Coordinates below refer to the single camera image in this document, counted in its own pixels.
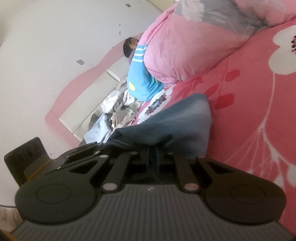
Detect pink cream headboard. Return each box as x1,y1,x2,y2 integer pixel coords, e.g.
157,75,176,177
45,42,129,149

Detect dark floral pillow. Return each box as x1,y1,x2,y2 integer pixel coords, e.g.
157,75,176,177
88,113,99,130

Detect white grey patterned blanket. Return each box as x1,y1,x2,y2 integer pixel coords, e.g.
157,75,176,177
101,78,143,114

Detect blue denim jeans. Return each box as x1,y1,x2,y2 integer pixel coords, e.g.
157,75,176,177
105,94,212,159

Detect red floral bed blanket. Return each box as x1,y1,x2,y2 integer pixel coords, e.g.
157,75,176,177
136,20,295,232

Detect light blue sweatshirt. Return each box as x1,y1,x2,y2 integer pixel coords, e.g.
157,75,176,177
84,113,113,144

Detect beige garment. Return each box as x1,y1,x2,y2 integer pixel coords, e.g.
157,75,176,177
111,108,138,129

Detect person in purple top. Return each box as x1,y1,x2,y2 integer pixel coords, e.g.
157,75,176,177
123,37,139,58

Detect pink floral duvet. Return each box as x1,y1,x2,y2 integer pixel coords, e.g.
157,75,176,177
140,1,295,84

